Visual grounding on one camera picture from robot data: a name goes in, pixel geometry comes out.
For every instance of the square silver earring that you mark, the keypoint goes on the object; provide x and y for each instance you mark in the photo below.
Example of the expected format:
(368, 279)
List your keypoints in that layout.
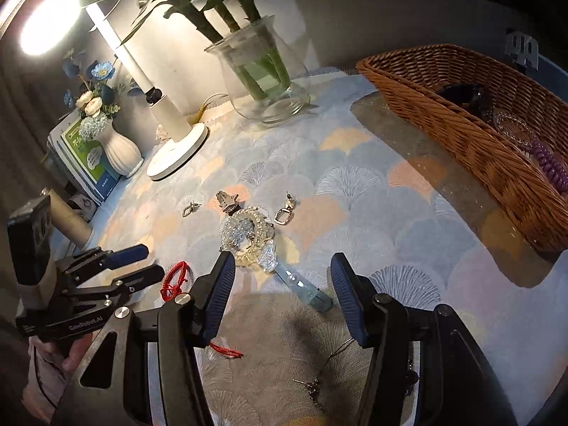
(286, 213)

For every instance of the person's left hand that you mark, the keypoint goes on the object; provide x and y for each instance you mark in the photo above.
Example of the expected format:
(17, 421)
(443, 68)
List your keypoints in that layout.
(68, 360)

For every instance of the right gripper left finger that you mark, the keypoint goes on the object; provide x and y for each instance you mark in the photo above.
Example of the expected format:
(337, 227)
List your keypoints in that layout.
(210, 296)

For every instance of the grey metal phone stand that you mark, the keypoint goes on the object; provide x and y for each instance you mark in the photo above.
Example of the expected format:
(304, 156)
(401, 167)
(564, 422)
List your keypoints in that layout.
(522, 49)

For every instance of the silver hair claw clip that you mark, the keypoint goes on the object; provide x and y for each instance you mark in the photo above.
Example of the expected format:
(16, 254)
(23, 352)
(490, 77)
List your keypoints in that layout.
(227, 202)

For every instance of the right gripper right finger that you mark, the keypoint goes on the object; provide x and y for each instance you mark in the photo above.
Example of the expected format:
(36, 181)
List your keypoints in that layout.
(355, 295)

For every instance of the patterned fan-print table mat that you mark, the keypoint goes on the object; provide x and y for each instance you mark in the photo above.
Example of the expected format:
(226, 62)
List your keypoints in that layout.
(404, 213)

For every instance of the brown wicker basket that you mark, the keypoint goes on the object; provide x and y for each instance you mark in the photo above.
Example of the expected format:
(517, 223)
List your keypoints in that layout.
(410, 79)

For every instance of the black hair scrunchie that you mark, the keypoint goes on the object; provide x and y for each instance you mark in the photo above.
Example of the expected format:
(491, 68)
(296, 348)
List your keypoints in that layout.
(475, 99)

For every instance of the glass vase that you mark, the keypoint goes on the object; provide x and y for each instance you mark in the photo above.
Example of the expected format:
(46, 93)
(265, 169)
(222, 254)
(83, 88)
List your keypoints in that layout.
(265, 80)

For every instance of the cardboard tube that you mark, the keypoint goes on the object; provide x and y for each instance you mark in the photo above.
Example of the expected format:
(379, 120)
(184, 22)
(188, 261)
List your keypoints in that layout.
(67, 221)

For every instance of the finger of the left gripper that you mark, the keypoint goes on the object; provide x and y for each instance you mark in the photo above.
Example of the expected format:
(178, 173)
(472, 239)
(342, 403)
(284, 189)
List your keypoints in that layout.
(142, 278)
(134, 254)

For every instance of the small silver clasp earring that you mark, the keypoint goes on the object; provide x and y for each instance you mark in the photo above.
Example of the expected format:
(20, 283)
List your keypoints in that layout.
(191, 208)

